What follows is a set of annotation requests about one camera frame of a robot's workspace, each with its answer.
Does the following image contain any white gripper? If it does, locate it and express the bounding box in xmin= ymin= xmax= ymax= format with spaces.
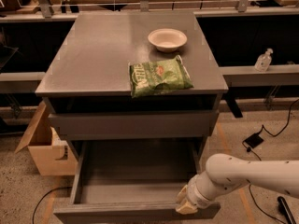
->
xmin=176 ymin=175 xmax=215 ymax=215

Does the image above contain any grey drawer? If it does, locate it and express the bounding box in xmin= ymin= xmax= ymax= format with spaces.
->
xmin=54 ymin=139 xmax=221 ymax=224
xmin=49 ymin=111 xmax=219 ymax=140

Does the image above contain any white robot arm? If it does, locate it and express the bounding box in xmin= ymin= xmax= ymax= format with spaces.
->
xmin=176 ymin=153 xmax=299 ymax=215

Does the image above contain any grey top drawer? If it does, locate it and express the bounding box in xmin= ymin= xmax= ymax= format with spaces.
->
xmin=49 ymin=111 xmax=219 ymax=140

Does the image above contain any grey drawer cabinet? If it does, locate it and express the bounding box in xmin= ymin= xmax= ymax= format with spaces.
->
xmin=36 ymin=11 xmax=228 ymax=155

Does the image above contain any black power adapter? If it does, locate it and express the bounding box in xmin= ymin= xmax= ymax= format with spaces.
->
xmin=244 ymin=133 xmax=263 ymax=148

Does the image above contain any black cylindrical floor object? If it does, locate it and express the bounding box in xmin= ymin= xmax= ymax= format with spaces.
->
xmin=278 ymin=196 xmax=297 ymax=224

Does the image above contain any green chip bag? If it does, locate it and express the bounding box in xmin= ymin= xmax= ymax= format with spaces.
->
xmin=129 ymin=55 xmax=193 ymax=98

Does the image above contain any cardboard box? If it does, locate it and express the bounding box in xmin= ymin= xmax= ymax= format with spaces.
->
xmin=15 ymin=102 xmax=78 ymax=175

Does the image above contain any clear sanitizer pump bottle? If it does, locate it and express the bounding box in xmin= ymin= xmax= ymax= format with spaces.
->
xmin=254 ymin=49 xmax=273 ymax=72

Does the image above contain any white bowl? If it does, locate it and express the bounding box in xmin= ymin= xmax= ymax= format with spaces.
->
xmin=148 ymin=28 xmax=188 ymax=53

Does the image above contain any black adapter cable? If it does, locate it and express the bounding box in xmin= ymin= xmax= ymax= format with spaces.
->
xmin=241 ymin=98 xmax=299 ymax=224

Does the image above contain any black floor cable left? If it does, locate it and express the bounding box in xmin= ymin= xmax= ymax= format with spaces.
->
xmin=31 ymin=186 xmax=73 ymax=224

